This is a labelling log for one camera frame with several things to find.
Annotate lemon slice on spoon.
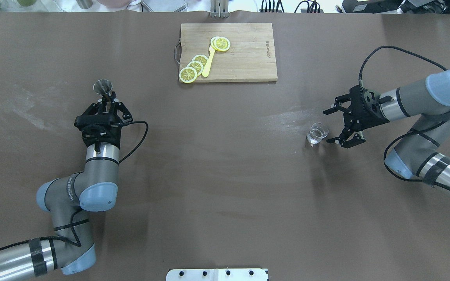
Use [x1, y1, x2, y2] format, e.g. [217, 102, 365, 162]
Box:
[210, 37, 231, 52]

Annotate lemon slice middle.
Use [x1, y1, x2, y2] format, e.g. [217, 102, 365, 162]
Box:
[187, 60, 204, 76]

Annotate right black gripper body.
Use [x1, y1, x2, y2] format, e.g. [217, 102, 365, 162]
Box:
[343, 85, 389, 133]

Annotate clear glass cup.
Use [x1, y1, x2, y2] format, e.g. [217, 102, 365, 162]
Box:
[306, 122, 329, 146]

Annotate yellow plastic spoon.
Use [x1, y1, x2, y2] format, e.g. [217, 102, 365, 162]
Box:
[202, 43, 216, 78]

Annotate lemon slice end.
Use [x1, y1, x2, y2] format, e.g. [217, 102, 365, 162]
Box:
[179, 66, 198, 84]

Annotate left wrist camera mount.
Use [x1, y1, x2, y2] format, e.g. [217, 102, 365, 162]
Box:
[78, 123, 111, 146]

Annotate steel measuring jigger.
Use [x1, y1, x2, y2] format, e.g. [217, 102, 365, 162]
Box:
[93, 79, 113, 102]

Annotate lemon slice near spoon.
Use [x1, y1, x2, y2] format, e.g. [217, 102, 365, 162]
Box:
[192, 54, 208, 66]

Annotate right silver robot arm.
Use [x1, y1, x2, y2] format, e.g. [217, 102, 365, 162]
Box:
[324, 70, 450, 194]

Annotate aluminium frame post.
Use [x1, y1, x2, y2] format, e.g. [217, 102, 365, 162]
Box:
[210, 0, 230, 18]

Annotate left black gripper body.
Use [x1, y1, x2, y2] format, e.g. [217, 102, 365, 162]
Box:
[74, 103, 124, 149]

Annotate wooden cutting board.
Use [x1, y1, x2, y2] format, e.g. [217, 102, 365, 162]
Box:
[179, 23, 277, 83]

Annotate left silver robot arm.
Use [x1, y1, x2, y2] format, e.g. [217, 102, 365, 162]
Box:
[0, 91, 133, 281]

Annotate white camera pillar base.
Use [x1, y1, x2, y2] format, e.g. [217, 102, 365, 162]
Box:
[166, 268, 270, 281]

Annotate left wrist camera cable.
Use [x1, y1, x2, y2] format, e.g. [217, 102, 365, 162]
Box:
[118, 120, 149, 164]

